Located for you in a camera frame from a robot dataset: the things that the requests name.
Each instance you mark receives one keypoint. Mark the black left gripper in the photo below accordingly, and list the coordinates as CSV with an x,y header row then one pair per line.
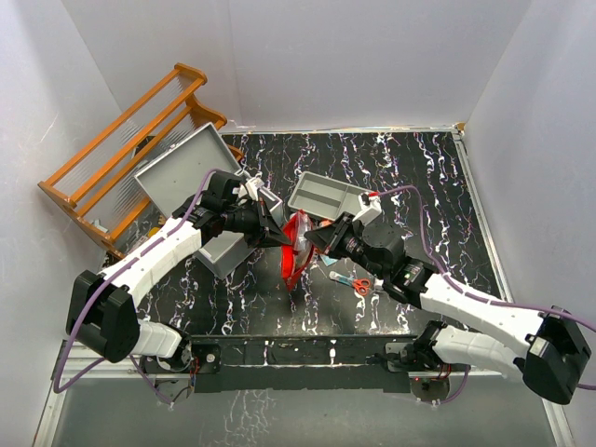
x,y
267,233

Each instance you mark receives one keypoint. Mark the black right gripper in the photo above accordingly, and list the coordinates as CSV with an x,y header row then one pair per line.
x,y
331,237

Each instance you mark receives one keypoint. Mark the red first aid kit pouch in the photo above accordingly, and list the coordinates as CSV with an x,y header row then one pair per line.
x,y
296,256

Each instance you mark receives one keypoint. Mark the grey metal medicine case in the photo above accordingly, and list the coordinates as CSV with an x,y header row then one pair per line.
x,y
201,175

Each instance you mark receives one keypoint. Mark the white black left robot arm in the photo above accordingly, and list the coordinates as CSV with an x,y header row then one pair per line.
x,y
103,313

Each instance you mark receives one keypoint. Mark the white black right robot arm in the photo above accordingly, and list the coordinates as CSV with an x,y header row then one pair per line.
x,y
542,346

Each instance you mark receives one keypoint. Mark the red white medicine box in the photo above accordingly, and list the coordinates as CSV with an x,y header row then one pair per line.
x,y
146,237

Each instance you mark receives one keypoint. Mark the blue white flat packet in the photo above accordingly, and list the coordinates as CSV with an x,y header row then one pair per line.
x,y
327,260

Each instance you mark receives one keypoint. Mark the grey plastic divider tray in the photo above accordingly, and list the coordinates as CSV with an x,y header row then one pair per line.
x,y
324,198

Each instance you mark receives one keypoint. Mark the orange wooden rack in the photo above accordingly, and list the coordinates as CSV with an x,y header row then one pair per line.
x,y
96,188

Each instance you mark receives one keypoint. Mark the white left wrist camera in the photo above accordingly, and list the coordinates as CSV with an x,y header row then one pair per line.
x,y
249,189

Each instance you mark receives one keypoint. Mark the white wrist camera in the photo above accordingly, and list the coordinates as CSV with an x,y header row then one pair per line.
x,y
249,189
370,208

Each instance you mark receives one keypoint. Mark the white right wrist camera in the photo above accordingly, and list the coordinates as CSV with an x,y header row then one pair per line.
x,y
370,208

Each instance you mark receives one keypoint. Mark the orange handled scissors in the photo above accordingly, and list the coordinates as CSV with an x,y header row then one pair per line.
x,y
360,285

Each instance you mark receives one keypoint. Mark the black table front rail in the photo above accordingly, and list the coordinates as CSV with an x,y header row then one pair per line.
x,y
324,362

